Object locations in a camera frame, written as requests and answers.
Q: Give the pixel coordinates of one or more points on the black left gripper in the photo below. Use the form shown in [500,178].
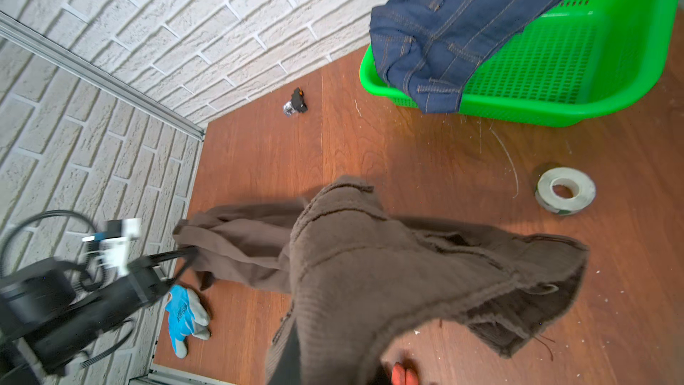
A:
[142,287]

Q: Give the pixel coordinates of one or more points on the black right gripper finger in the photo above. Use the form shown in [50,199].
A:
[283,365]

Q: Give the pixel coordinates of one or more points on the brown trousers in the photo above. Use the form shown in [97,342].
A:
[358,277]

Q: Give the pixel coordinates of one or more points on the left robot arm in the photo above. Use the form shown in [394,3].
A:
[44,326]

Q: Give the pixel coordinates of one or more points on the blue grey work glove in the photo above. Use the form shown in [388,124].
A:
[187,317]

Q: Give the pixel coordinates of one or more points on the red rubber glove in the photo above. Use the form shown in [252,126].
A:
[403,375]

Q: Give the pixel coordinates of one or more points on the small black relay component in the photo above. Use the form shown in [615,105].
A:
[296,104]

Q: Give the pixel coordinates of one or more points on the white tape roll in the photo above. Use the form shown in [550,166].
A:
[565,191]

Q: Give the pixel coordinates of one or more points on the dark blue jeans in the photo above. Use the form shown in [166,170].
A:
[430,49]

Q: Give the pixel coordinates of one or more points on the green plastic basket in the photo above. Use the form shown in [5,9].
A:
[583,59]

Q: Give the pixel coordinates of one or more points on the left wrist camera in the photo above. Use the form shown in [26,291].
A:
[112,246]

